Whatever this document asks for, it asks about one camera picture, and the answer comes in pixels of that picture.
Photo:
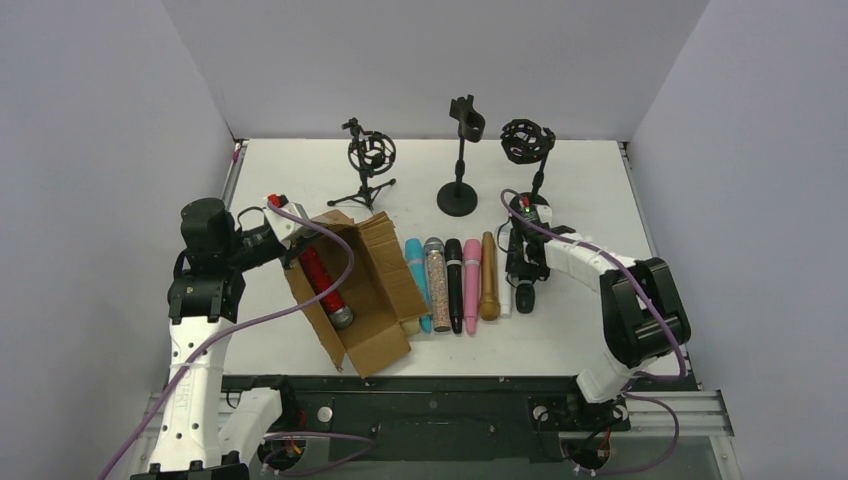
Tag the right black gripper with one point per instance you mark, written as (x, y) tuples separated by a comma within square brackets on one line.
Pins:
[(519, 258)]

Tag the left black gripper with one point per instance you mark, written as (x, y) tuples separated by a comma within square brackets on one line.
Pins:
[(291, 251)]

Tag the black microphone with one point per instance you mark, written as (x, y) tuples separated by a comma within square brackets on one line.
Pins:
[(525, 296), (454, 263)]

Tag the white microphone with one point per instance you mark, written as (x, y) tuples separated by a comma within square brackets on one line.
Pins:
[(504, 287)]

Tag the pink microphone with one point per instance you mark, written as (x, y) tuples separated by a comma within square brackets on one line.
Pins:
[(472, 255)]

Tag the gold microphone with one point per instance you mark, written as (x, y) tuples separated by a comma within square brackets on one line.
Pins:
[(489, 306)]

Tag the silver glitter microphone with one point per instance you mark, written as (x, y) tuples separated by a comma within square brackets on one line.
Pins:
[(437, 284)]

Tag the black clip microphone stand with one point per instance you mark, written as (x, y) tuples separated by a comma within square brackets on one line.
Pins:
[(458, 198)]

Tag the red glitter microphone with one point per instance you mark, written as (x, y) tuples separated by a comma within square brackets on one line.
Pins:
[(338, 312)]

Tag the blue microphone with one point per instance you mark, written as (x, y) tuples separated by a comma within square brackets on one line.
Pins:
[(414, 257)]

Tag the black round-base shock-mount stand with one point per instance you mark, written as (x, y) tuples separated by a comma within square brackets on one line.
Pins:
[(527, 143)]

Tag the brown cardboard box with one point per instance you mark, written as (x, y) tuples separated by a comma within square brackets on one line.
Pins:
[(380, 291)]

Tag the black tripod shock-mount stand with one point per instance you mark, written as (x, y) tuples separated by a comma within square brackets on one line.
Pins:
[(370, 153)]

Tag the cream microphone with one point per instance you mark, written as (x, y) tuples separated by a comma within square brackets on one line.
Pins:
[(411, 326)]

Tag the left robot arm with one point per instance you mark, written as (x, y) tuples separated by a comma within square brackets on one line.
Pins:
[(203, 300)]

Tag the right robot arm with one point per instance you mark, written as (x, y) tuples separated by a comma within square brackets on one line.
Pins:
[(644, 324)]

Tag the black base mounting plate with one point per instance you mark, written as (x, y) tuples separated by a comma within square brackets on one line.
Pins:
[(507, 414)]

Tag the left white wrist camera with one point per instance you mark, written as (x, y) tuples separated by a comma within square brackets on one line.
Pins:
[(285, 218)]

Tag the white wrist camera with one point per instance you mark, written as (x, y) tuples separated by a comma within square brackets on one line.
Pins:
[(285, 218), (538, 213)]

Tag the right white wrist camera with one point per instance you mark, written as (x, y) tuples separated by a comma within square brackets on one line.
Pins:
[(538, 213)]

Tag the aluminium frame rail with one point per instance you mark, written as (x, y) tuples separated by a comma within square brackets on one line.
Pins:
[(699, 413)]

